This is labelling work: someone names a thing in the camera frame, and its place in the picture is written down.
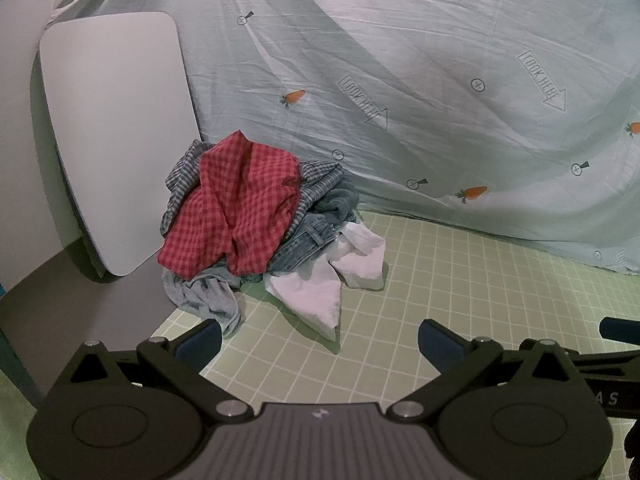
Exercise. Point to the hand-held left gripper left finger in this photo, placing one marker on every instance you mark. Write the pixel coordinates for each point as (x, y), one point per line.
(200, 346)

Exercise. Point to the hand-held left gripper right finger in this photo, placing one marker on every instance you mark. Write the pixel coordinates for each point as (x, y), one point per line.
(440, 346)

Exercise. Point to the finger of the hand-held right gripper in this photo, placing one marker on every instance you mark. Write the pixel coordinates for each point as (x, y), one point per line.
(622, 331)

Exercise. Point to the red checked shirt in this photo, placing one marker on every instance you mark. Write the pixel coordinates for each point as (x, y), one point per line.
(240, 200)

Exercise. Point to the person's right hand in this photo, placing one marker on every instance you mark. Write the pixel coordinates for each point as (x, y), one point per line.
(633, 441)

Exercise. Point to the grey-blue striped garment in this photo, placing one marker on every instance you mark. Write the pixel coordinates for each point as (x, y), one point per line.
(210, 295)

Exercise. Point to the green grid mat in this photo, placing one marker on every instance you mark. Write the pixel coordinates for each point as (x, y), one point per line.
(450, 280)

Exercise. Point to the white garment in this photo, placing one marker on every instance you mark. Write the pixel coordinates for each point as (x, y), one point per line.
(310, 295)

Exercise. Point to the blue denim jeans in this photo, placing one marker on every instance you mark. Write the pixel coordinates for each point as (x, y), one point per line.
(300, 246)

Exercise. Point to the blue checked shirt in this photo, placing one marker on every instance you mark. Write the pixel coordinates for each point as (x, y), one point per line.
(182, 175)

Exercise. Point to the teal strip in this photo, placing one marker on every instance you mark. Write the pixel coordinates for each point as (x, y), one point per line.
(20, 380)

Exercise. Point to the white rounded board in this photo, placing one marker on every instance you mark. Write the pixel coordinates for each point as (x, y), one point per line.
(115, 135)

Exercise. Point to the light blue printed bed sheet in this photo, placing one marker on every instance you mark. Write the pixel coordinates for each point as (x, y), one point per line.
(400, 60)

